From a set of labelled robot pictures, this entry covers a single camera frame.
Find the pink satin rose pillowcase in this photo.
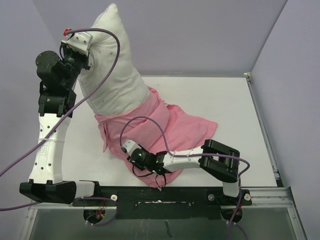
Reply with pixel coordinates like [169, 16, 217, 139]
[95, 87, 218, 188]

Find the pink pillow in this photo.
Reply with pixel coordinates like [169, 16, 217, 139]
[78, 3, 150, 116]

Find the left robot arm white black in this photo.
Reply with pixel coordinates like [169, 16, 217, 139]
[19, 42, 102, 206]

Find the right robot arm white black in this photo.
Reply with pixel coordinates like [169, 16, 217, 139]
[121, 139, 250, 205]

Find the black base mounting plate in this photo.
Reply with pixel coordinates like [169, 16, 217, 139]
[72, 186, 239, 220]

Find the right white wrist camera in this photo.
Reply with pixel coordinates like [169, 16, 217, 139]
[121, 139, 141, 156]

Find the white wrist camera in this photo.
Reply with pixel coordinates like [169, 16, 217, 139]
[121, 139, 141, 156]
[62, 28, 93, 57]

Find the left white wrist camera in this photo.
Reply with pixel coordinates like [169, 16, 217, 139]
[62, 28, 93, 57]

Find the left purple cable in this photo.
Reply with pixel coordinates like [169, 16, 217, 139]
[0, 28, 122, 227]

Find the aluminium frame rail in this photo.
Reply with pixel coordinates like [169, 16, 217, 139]
[22, 76, 306, 240]

